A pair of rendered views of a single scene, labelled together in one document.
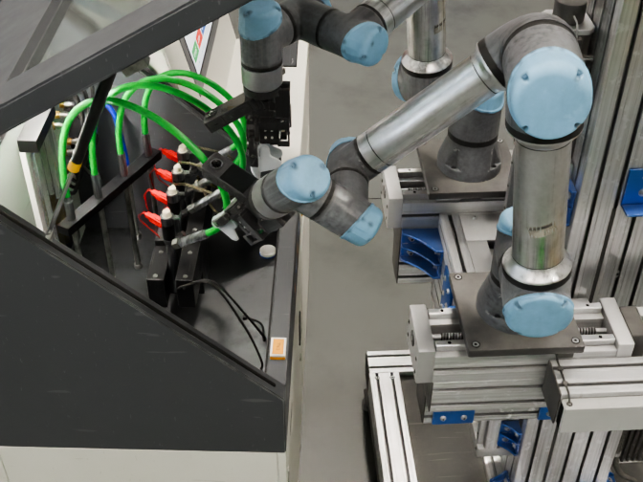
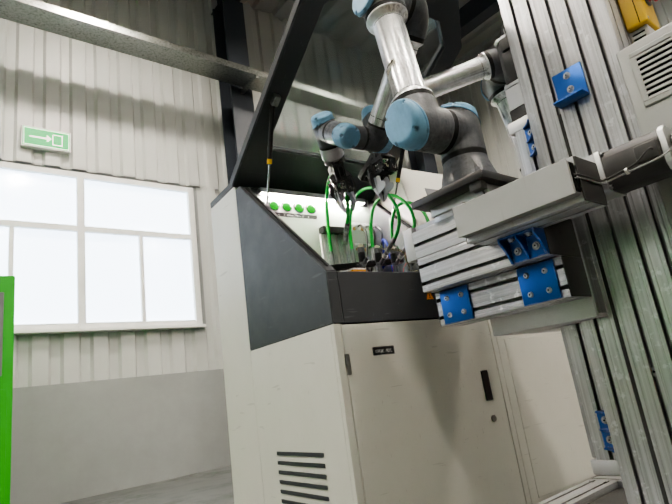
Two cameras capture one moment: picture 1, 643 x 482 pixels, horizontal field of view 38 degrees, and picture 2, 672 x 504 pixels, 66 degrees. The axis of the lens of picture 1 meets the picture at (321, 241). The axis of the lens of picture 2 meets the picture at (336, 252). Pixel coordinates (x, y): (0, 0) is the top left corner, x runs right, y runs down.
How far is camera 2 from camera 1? 2.09 m
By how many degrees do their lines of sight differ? 74
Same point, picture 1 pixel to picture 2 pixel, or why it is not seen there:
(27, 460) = (257, 360)
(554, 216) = (392, 55)
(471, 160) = not seen: hidden behind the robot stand
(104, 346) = (272, 257)
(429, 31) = not seen: hidden behind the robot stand
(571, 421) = (461, 220)
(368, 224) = (340, 126)
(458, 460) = not seen: outside the picture
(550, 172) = (381, 31)
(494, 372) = (451, 236)
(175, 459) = (296, 344)
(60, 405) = (263, 308)
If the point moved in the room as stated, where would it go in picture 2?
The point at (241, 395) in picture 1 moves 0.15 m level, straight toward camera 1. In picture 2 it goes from (311, 273) to (271, 271)
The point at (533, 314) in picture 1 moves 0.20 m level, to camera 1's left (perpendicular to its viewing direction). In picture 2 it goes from (393, 119) to (346, 155)
